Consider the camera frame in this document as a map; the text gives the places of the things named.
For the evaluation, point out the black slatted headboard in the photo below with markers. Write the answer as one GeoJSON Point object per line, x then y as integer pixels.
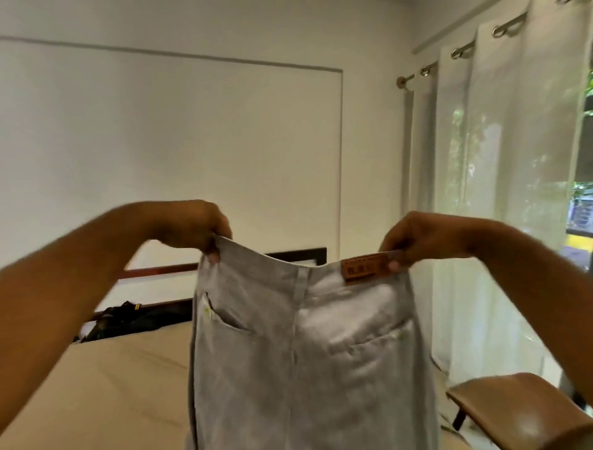
{"type": "Point", "coordinates": [167, 270]}

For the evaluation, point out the person's right forearm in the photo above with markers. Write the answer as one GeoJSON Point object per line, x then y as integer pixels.
{"type": "Point", "coordinates": [547, 297]}

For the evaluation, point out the person's right hand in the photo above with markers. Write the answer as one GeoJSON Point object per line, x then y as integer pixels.
{"type": "Point", "coordinates": [431, 239]}

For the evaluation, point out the person's left forearm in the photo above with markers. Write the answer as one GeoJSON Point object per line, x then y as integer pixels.
{"type": "Point", "coordinates": [74, 287]}

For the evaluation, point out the grey garment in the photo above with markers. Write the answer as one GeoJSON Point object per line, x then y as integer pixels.
{"type": "Point", "coordinates": [306, 371]}

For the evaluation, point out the bed with taupe sheet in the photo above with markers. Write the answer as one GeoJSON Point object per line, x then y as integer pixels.
{"type": "Point", "coordinates": [102, 389]}

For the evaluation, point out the brown chair with black legs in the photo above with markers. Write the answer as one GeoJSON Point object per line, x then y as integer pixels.
{"type": "Point", "coordinates": [519, 408]}

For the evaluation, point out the person's left hand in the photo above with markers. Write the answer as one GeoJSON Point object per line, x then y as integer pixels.
{"type": "Point", "coordinates": [190, 224]}

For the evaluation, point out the metal curtain rod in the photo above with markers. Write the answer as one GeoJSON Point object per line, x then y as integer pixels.
{"type": "Point", "coordinates": [463, 48]}

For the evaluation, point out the black window frame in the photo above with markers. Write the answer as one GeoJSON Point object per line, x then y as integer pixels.
{"type": "Point", "coordinates": [582, 185]}

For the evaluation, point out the sheer white curtain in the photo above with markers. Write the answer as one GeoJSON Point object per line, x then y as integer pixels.
{"type": "Point", "coordinates": [491, 167]}

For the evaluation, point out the black bag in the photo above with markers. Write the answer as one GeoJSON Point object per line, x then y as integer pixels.
{"type": "Point", "coordinates": [139, 318]}

